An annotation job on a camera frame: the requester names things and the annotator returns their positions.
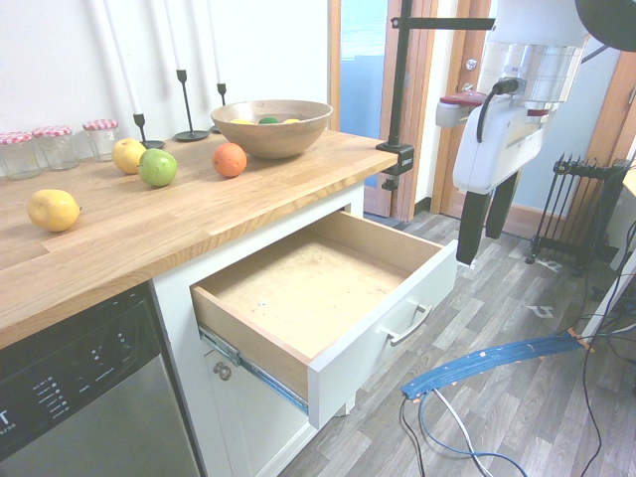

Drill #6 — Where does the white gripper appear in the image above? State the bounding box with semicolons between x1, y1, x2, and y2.
452;92;549;265

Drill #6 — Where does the white drawer with wooden inside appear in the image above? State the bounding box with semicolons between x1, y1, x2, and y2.
190;210;459;431

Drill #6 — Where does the wooden door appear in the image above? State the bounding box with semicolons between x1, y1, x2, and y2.
429;0;499;219

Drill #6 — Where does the black oil radiator heater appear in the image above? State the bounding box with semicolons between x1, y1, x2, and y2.
525;154;631;278

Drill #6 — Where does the large wooden bowl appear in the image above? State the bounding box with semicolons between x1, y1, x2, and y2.
210;99;335;161

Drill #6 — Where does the black round lamp head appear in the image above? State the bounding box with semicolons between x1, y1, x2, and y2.
574;0;636;65

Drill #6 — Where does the orange fruit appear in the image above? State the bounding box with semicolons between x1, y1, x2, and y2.
211;141;248;179

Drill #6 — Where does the black candle holder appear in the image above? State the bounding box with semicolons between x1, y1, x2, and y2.
172;69;211;143
131;112;166;151
208;82;229;135

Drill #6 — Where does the white kitchen cabinet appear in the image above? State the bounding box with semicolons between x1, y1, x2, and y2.
148;180;367;477

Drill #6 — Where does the green apple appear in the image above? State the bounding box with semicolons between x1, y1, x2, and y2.
137;147;179;189

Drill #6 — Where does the yellow apple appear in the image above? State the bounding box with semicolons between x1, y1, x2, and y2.
111;137;148;176

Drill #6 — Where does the glass jar with checkered lid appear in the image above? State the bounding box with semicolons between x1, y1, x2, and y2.
0;130;42;181
31;124;80;172
81;118;121;163

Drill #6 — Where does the yellow lemon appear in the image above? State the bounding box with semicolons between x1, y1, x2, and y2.
26;188;82;234

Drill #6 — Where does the stainless steel dishwasher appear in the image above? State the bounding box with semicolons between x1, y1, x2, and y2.
0;279;206;477

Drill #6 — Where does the grey and red wrist camera mount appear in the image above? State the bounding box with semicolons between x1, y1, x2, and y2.
435;92;487;128

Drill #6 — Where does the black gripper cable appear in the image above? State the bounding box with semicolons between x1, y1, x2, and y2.
476;76;521;143

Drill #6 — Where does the white drawer bar handle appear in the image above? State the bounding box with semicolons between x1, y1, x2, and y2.
388;303;434;348

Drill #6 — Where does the blue taped cable cover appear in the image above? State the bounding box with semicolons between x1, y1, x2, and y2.
400;333;596;401

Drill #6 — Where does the black clamped camera stand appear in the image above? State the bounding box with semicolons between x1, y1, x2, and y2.
375;0;498;193

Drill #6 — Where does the white cable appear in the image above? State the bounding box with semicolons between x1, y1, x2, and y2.
430;387;494;477

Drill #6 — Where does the blue cable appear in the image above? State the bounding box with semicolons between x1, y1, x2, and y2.
416;391;529;477

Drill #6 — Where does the metal drawer slide rail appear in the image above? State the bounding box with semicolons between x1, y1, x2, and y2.
198;325;310;416

